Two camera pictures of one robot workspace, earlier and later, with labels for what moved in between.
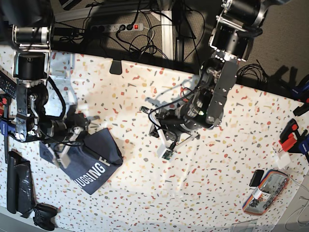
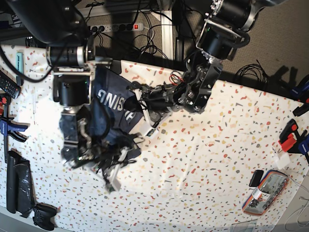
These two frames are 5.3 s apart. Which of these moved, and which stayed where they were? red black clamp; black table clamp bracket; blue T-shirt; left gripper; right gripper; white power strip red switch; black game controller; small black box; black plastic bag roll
Moved: right gripper; left gripper; blue T-shirt
Stayed: small black box; white power strip red switch; black game controller; red black clamp; black table clamp bracket; black plastic bag roll
